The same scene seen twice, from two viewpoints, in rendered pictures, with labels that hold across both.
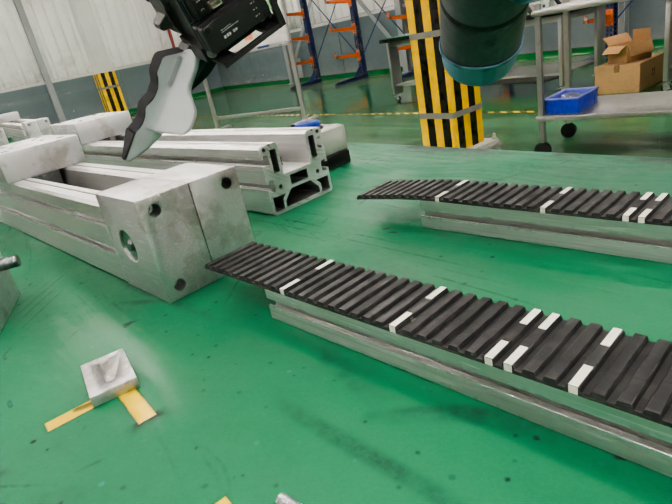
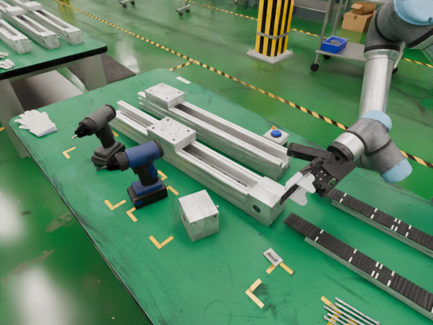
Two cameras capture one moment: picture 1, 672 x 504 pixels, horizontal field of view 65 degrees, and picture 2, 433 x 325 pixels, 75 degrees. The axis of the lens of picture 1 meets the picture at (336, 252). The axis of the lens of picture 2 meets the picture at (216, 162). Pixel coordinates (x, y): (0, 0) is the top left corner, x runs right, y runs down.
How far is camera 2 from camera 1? 0.69 m
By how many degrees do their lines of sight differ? 20
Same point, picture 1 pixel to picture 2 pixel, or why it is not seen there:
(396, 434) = (350, 284)
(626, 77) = (358, 23)
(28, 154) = (182, 141)
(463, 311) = (362, 258)
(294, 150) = (281, 156)
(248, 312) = (295, 236)
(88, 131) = (171, 104)
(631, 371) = (396, 282)
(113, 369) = (274, 256)
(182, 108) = (302, 198)
